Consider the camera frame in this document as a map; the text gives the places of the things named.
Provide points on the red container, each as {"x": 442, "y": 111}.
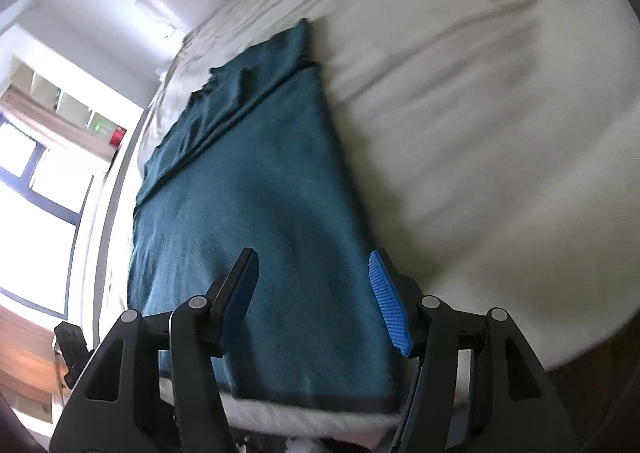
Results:
{"x": 117, "y": 137}

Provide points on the dark framed window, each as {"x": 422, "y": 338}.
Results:
{"x": 40, "y": 213}

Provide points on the white wall shelf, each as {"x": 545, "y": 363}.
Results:
{"x": 45, "y": 83}

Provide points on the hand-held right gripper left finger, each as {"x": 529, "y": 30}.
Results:
{"x": 239, "y": 305}

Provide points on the teal knit garment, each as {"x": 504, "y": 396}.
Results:
{"x": 260, "y": 183}

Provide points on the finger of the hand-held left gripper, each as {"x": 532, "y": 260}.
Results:
{"x": 74, "y": 348}

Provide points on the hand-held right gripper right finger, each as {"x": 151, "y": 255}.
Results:
{"x": 390, "y": 303}

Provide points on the bed with beige sheet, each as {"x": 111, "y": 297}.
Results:
{"x": 475, "y": 133}

